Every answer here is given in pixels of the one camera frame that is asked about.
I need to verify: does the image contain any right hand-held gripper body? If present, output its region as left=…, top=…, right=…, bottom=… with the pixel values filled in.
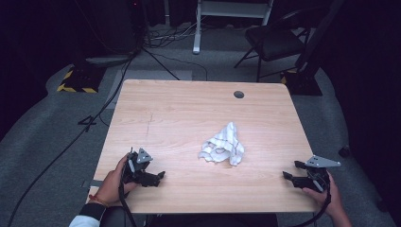
left=292, top=154, right=342, bottom=193

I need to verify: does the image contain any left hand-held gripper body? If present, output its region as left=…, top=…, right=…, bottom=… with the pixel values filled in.
left=122, top=147, right=155, bottom=185

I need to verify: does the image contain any white striped cloth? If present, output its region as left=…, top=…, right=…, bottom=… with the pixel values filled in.
left=198, top=121, right=246, bottom=167

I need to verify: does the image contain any person's right hand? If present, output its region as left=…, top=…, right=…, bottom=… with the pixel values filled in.
left=302, top=171, right=344, bottom=218

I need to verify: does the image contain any person's left hand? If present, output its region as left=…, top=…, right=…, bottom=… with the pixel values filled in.
left=95, top=154, right=138, bottom=206

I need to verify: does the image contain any grey tape strip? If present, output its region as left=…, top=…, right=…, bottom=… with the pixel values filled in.
left=82, top=179, right=104, bottom=189

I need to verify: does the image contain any black caster wheel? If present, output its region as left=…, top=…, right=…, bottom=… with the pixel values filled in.
left=338, top=145, right=352, bottom=159

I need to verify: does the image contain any black stand with base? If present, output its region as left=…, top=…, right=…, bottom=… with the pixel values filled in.
left=280, top=0, right=345, bottom=96

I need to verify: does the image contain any black yellow-striped stand base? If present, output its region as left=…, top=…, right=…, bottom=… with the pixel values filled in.
left=56, top=64, right=107, bottom=95

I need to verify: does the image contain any black folding chair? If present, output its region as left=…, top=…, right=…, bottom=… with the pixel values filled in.
left=234, top=8, right=318, bottom=83

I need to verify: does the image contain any dark equipment cabinet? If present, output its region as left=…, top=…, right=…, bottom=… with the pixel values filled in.
left=75, top=0, right=148, bottom=65

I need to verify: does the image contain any right hand-held gripper cable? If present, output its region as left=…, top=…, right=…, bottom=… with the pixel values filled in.
left=294, top=185, right=333, bottom=227

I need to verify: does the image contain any hand-held gripper cable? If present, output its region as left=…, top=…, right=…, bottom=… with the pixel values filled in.
left=294, top=185, right=333, bottom=227
left=117, top=181, right=138, bottom=227

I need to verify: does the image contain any left hand-held gripper cable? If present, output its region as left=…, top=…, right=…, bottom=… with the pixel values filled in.
left=117, top=181, right=138, bottom=227

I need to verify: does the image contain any red bracelet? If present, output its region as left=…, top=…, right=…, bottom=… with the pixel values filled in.
left=88, top=194, right=110, bottom=208

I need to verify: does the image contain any long black floor cable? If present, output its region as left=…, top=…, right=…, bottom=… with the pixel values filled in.
left=7, top=53, right=137, bottom=227

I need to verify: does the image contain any thin black floor cable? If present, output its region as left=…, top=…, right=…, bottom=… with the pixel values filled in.
left=150, top=51, right=209, bottom=81

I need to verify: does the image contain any bundle of floor cables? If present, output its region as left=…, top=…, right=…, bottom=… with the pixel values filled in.
left=143, top=18, right=206, bottom=50

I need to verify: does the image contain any white metal desk frame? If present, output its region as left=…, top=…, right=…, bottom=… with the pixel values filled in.
left=192, top=0, right=274, bottom=55

